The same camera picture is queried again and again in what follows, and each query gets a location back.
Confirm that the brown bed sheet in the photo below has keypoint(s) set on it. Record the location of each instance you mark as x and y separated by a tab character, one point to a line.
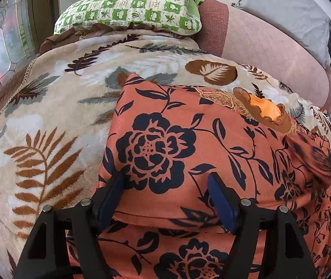
52	42

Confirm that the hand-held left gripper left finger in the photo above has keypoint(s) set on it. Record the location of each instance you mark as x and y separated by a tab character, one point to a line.
109	200

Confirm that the green checked pillow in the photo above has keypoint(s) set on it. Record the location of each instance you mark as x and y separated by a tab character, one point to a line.
130	5

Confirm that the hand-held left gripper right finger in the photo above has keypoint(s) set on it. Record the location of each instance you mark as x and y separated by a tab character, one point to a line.
221	203

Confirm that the leaf print fleece blanket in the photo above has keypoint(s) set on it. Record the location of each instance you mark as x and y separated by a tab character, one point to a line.
52	107

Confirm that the grey pillow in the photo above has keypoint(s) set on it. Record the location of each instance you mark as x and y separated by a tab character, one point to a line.
284	11

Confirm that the stained glass window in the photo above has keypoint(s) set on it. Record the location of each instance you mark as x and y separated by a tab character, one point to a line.
8	37

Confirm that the orange floral garment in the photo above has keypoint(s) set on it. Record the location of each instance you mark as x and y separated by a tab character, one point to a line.
165	139

